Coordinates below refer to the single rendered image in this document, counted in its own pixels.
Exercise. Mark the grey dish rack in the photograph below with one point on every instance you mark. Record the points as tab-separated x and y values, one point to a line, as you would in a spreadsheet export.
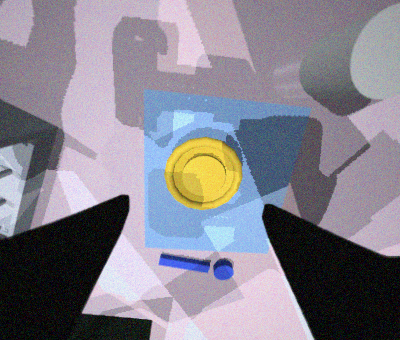
26	143

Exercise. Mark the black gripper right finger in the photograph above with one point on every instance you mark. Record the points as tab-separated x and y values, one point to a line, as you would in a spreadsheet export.
344	291

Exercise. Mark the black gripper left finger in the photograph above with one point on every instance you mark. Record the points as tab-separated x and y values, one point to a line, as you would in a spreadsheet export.
47	273

